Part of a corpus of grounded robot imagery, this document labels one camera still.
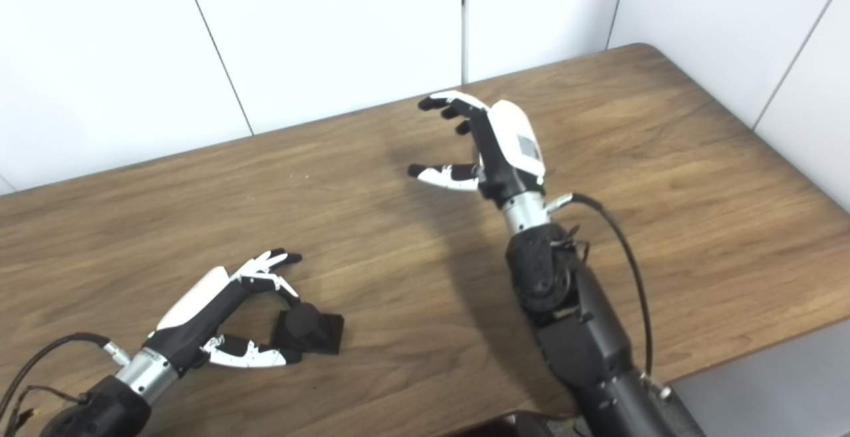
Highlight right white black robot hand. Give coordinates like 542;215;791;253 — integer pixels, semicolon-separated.
407;91;547;209

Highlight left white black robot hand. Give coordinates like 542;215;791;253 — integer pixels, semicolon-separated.
145;249;303;371

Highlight black peg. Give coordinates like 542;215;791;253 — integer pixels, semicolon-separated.
271;303;345;356

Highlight right wrist thin wires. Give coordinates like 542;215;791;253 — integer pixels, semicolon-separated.
548;224;590;265

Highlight wrist thin wires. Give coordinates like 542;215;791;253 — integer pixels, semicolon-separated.
548;224;590;265
0;385;87;437

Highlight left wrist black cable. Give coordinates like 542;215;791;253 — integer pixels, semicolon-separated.
0;333;132;418

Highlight left wrist thin wires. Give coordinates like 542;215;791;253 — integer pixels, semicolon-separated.
0;385;87;437

